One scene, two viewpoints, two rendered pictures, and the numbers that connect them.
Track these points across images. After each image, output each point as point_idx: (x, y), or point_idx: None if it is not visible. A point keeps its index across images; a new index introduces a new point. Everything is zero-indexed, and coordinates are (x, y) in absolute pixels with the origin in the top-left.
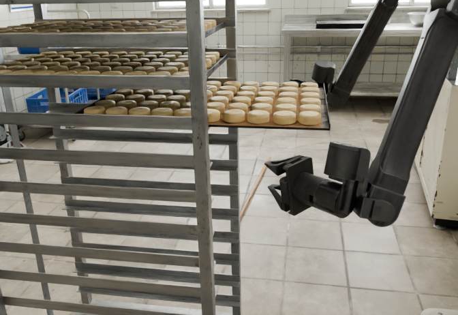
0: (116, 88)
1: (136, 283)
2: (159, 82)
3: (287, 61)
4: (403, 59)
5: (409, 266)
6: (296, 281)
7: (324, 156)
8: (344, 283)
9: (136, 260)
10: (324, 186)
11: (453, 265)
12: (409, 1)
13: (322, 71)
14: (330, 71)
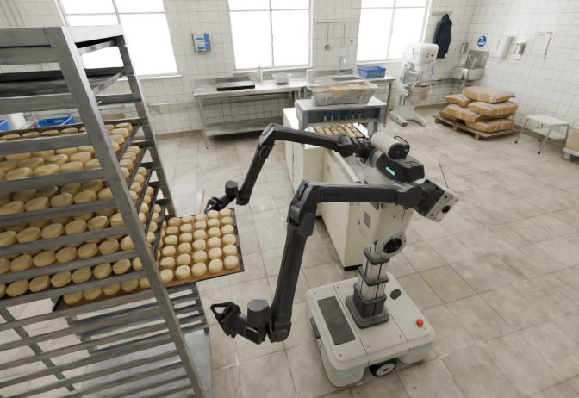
0: None
1: (139, 376)
2: (123, 278)
3: (202, 115)
4: (274, 102)
5: None
6: (237, 282)
7: (238, 181)
8: (264, 275)
9: (135, 366)
10: (248, 329)
11: (317, 244)
12: (271, 65)
13: (230, 189)
14: (235, 188)
